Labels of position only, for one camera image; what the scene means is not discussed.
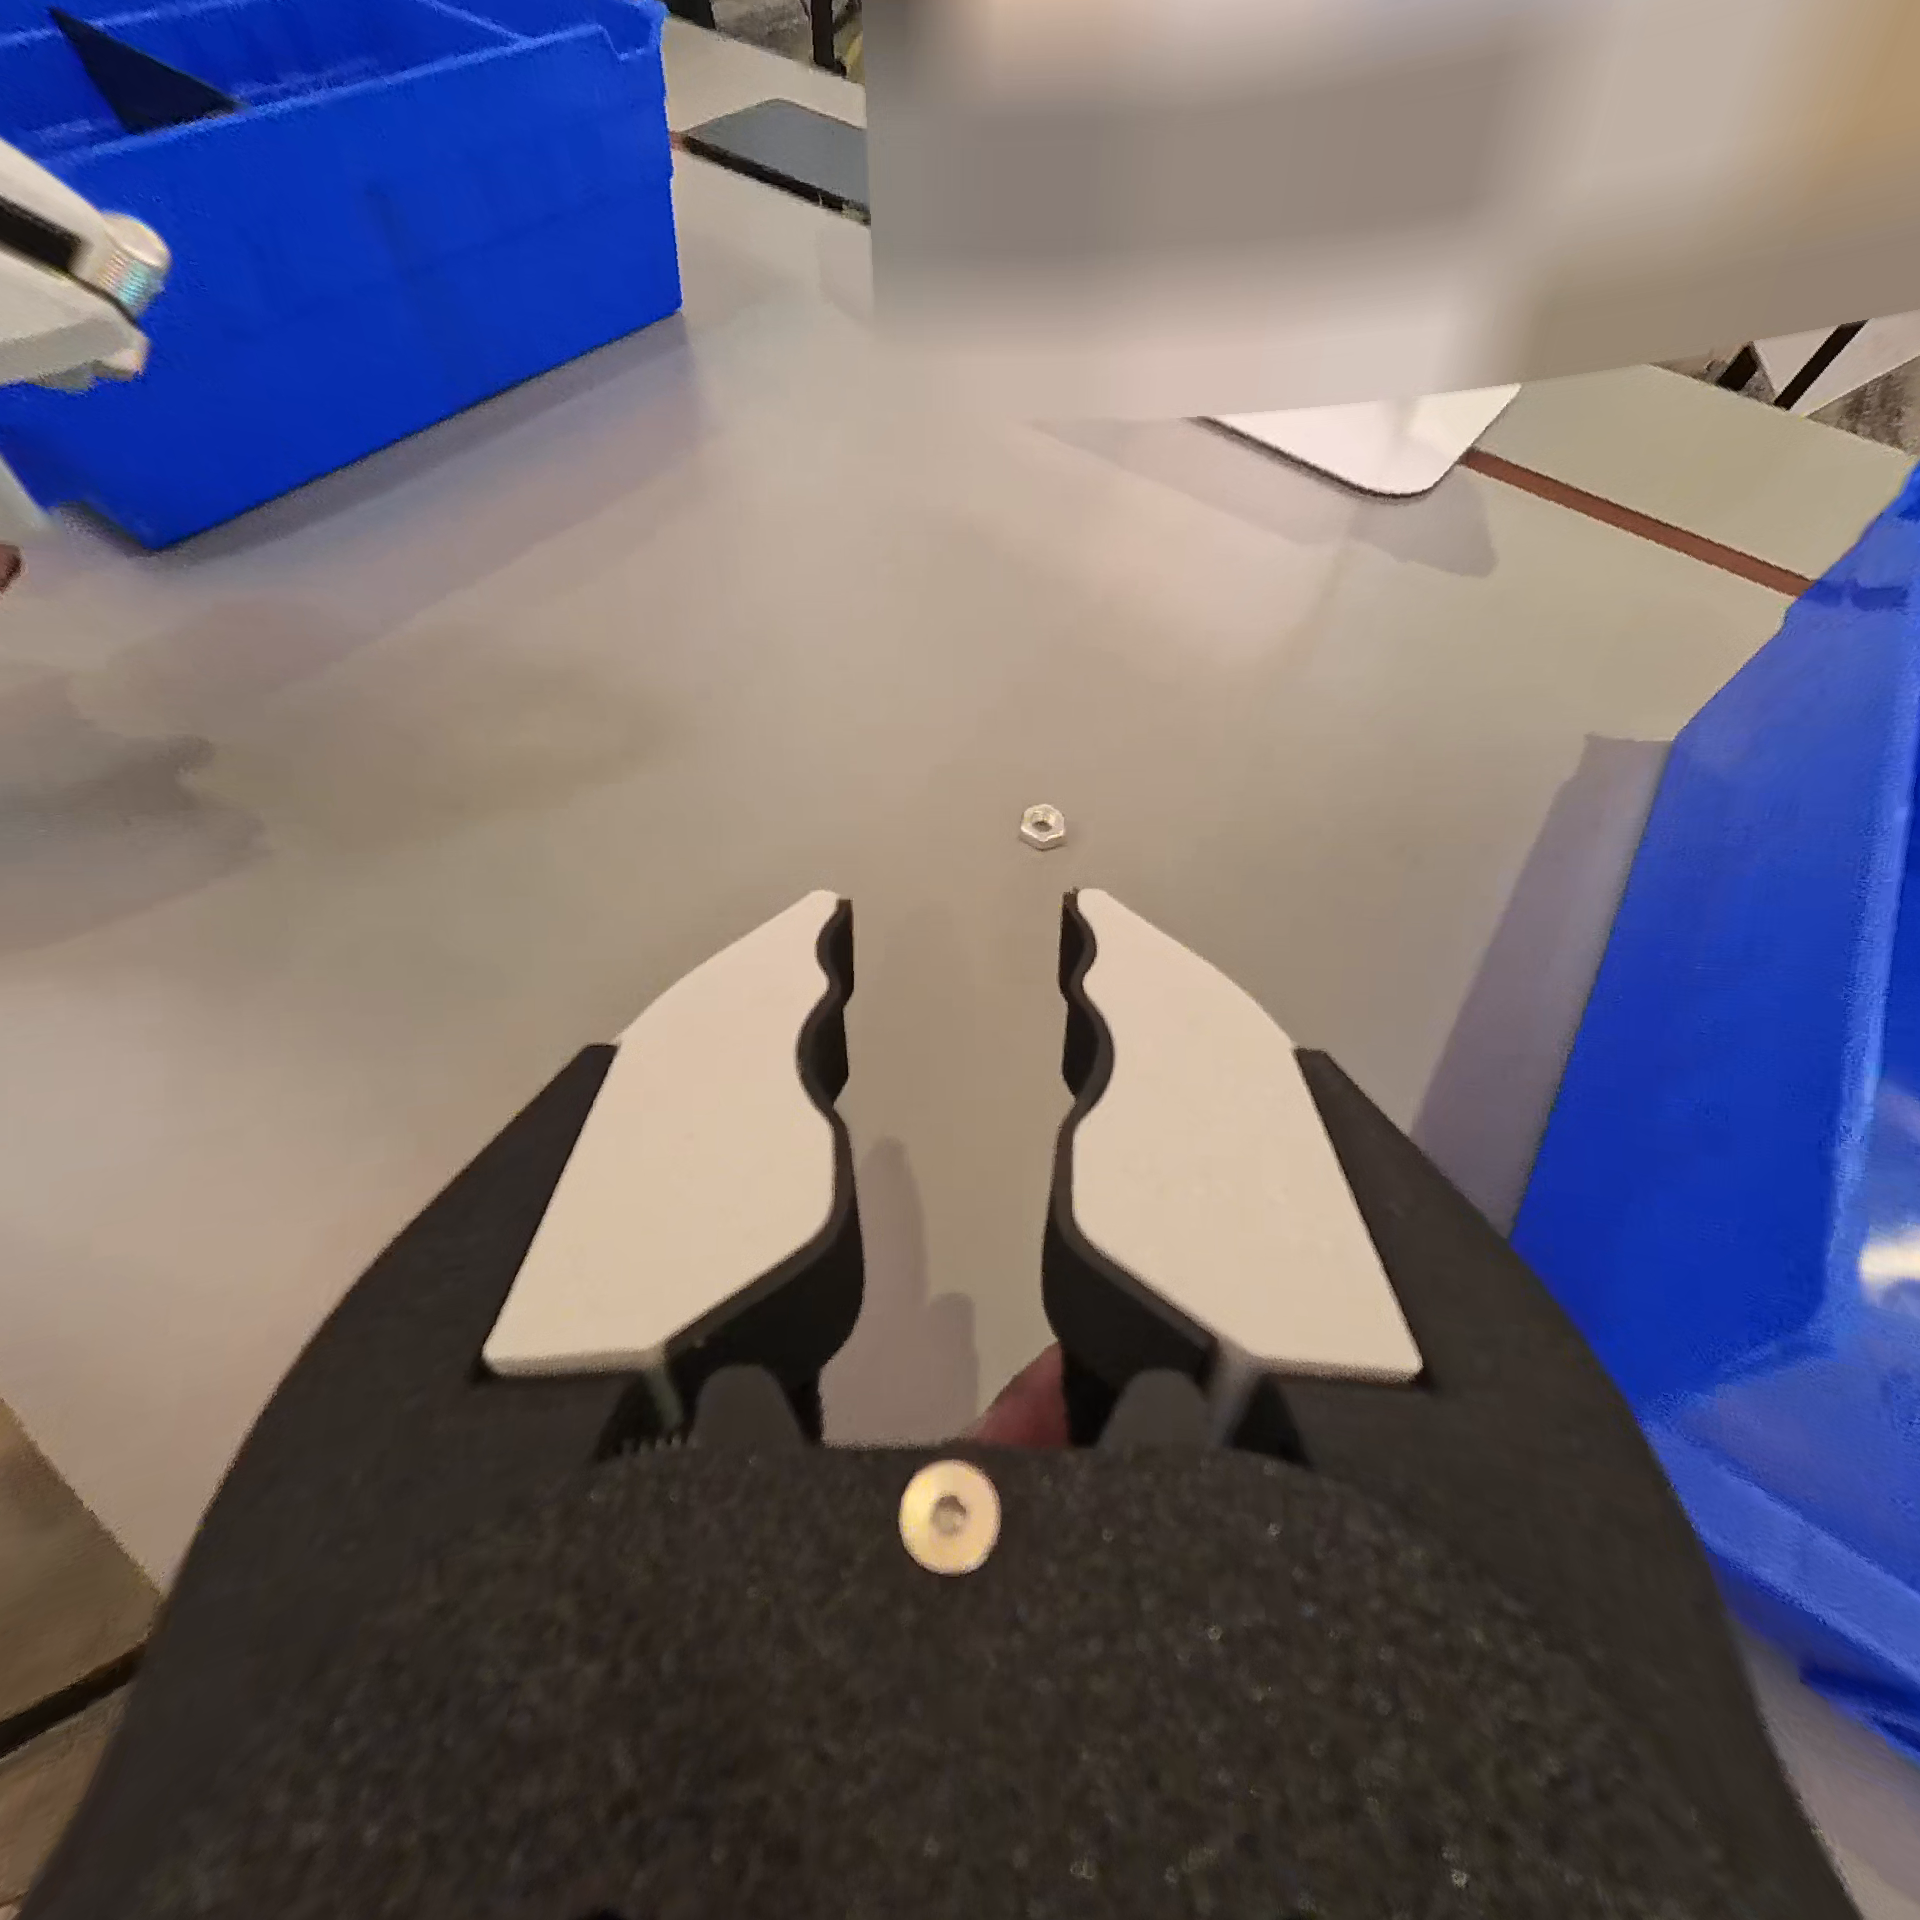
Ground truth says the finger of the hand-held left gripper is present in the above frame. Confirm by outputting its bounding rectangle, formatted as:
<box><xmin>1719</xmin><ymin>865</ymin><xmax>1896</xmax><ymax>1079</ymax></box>
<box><xmin>0</xmin><ymin>300</ymin><xmax>154</xmax><ymax>395</ymax></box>
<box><xmin>0</xmin><ymin>136</ymin><xmax>157</xmax><ymax>288</ymax></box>

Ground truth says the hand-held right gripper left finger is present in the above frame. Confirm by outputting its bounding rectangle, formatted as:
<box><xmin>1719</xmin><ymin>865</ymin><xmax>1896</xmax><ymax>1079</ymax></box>
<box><xmin>478</xmin><ymin>889</ymin><xmax>871</xmax><ymax>1438</ymax></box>

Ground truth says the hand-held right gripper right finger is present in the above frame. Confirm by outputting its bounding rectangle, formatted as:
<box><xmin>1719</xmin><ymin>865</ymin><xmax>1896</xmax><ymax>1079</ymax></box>
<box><xmin>1041</xmin><ymin>889</ymin><xmax>1425</xmax><ymax>1443</ymax></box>

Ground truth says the silver bolt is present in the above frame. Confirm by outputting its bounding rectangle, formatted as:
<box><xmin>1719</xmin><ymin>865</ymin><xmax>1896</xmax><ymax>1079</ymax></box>
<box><xmin>71</xmin><ymin>221</ymin><xmax>174</xmax><ymax>322</ymax></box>

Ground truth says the blue divided storage bin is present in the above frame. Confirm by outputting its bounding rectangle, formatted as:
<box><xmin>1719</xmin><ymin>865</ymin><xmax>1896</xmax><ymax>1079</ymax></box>
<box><xmin>0</xmin><ymin>0</ymin><xmax>686</xmax><ymax>556</ymax></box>

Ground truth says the person's right hand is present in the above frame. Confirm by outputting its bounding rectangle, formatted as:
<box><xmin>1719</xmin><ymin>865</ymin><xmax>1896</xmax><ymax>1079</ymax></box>
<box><xmin>974</xmin><ymin>1354</ymin><xmax>1079</xmax><ymax>1449</ymax></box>

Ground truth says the dark flat tablet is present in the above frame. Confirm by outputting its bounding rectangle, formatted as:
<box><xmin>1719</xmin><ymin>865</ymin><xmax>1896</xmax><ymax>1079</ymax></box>
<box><xmin>673</xmin><ymin>96</ymin><xmax>880</xmax><ymax>229</ymax></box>

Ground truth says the white document stand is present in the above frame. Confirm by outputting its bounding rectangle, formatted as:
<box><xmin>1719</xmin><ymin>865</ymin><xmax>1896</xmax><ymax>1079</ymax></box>
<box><xmin>1210</xmin><ymin>382</ymin><xmax>1528</xmax><ymax>501</ymax></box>

